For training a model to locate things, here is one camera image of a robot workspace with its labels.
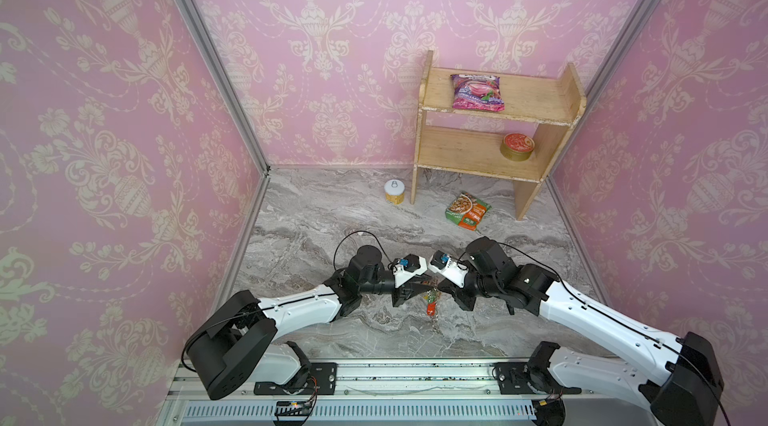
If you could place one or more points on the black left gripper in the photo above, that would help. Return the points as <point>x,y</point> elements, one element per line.
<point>406,293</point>

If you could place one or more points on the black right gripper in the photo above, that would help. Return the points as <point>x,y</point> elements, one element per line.
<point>457,290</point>

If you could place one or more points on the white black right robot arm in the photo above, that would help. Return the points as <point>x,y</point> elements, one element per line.
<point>676,378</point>

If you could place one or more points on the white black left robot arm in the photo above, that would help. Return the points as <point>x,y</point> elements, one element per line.
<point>237,339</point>

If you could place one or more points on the green orange noodle packet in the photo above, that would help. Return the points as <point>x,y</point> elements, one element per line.
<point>467,211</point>

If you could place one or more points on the white-lidded yellow can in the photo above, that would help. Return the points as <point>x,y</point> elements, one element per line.
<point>394,191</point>

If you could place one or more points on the red-lidded gold tin can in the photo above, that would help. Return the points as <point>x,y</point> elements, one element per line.
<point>517,147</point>

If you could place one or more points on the pink snack packet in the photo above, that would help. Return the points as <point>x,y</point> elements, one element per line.
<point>479,92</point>

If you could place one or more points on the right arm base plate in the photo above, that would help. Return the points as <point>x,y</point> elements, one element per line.
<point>515,378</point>

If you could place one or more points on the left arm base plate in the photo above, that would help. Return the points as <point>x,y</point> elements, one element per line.
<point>316,377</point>

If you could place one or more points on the aluminium front rail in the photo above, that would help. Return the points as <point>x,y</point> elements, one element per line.
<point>405,392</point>

